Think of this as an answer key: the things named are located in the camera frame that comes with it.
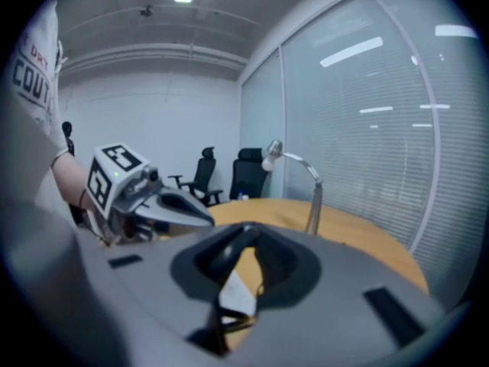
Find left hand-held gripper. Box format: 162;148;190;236
85;141;215;244

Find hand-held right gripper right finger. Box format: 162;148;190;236
253;230;299;310

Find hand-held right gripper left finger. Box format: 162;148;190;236
193;222;261;356

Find silver desk lamp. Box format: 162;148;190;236
261;138;325;236

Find person's left forearm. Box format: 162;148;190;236
50;150;97;210

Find person's left hand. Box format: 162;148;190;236
103;216;158;246

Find white paper sheet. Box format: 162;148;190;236
218;269;257;325

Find black stand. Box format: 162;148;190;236
61;121;76;157

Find black office chair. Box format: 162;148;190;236
167;146;225;208
228;148;270;202

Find person's white printed t-shirt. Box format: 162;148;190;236
0;0;79;229

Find white window blinds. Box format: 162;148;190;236
240;0;483;305

